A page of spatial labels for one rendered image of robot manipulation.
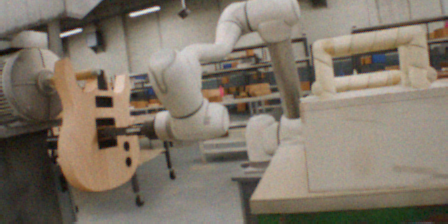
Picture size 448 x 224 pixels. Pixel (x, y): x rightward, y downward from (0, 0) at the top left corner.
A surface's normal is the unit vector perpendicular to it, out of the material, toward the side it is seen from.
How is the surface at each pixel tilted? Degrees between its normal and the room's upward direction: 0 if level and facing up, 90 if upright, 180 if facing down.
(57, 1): 90
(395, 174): 90
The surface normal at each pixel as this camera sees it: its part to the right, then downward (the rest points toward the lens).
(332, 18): -0.29, 0.09
